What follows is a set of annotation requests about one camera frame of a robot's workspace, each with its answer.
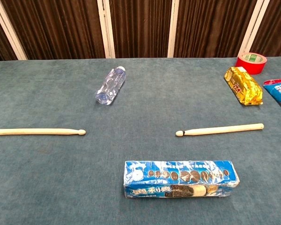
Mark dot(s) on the brown pleated curtain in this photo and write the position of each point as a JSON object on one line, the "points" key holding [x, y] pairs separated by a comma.
{"points": [[61, 28]]}

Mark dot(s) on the teal felt table cover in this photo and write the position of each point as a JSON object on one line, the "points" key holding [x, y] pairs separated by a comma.
{"points": [[61, 175]]}

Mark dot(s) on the gold foil snack package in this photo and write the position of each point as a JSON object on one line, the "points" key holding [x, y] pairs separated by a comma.
{"points": [[243, 86]]}

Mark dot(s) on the white screen frame post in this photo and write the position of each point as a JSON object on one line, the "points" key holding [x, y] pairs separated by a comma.
{"points": [[253, 28], [106, 28], [173, 28], [10, 35]]}

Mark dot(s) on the blue Oreo cookie box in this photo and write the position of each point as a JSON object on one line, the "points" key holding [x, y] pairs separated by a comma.
{"points": [[178, 178]]}

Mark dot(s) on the plain wooden drumstick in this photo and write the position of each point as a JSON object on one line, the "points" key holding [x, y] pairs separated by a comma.
{"points": [[37, 131]]}

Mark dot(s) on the red tape roll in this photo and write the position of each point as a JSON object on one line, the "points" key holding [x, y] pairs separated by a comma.
{"points": [[246, 65]]}

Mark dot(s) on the clear plastic water bottle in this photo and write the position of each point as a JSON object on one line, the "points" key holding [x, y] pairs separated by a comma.
{"points": [[110, 86]]}

